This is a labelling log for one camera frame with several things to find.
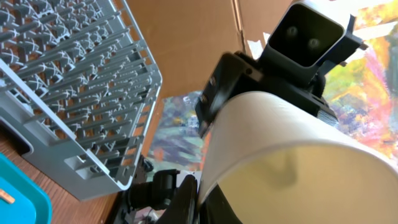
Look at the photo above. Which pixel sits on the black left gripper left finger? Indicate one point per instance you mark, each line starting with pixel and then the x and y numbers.
pixel 182 207

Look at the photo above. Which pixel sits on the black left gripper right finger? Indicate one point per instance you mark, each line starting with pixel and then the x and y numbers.
pixel 216 209

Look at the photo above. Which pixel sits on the white paper cup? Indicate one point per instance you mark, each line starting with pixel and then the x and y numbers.
pixel 275 163

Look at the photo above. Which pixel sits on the wooden chopstick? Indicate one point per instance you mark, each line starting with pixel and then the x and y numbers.
pixel 6 197

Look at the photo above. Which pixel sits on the black robot base joint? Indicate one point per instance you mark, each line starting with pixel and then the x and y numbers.
pixel 156 194

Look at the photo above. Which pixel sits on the teal plastic tray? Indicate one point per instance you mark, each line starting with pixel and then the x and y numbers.
pixel 32 204

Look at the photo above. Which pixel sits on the grey plastic dish rack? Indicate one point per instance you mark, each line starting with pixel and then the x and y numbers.
pixel 78 87

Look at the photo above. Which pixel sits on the brown cardboard panel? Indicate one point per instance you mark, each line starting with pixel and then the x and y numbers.
pixel 187 38

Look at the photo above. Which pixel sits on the overhead camera on mount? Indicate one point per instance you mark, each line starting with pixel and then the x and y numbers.
pixel 309 41

